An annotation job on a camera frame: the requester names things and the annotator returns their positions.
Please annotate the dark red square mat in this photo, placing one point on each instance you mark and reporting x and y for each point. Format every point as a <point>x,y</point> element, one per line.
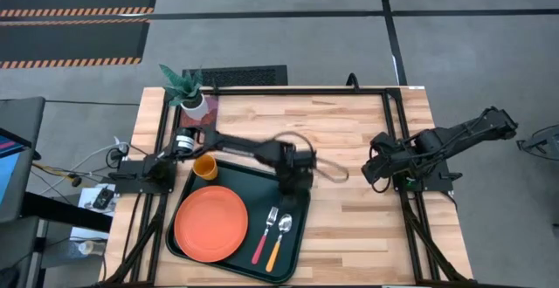
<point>212,113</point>

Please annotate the orange plate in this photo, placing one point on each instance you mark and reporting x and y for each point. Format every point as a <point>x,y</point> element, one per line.
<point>211,224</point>

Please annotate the grey computer monitor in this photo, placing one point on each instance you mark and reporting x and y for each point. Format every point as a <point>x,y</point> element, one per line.
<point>19,122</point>

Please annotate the small black handheld device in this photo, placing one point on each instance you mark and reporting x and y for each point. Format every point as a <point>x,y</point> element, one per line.
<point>103,198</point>

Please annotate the white paper sheet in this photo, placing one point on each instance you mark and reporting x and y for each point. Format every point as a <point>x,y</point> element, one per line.
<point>94,218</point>

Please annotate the black keyboard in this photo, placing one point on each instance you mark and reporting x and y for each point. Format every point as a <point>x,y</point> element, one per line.
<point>236,76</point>

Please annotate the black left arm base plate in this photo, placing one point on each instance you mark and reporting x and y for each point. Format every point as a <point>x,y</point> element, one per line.
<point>131,179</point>

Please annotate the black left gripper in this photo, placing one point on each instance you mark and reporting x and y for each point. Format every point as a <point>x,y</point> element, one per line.
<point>294,176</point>

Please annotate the clear plastic bottle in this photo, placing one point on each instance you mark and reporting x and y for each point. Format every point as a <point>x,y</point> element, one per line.
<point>91,248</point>

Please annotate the black aluminium table frame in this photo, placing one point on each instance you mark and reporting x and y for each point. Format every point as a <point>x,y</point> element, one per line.
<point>332,91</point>

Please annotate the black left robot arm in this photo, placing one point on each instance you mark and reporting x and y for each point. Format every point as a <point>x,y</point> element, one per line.
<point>244,148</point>

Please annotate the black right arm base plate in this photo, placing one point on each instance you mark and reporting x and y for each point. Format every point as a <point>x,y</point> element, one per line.
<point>439,182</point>

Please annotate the orange cup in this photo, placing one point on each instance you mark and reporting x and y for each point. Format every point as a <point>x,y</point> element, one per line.
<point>205,169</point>

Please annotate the green plant in white pot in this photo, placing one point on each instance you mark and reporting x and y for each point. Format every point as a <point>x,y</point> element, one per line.
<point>188,91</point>

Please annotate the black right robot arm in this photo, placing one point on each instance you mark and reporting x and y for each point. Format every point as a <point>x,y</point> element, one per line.
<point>458,135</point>

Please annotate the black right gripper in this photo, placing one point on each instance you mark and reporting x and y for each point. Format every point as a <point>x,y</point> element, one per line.
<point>386,157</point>

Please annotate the dark green plastic tray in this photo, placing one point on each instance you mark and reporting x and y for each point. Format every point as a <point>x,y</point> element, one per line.
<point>262,192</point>

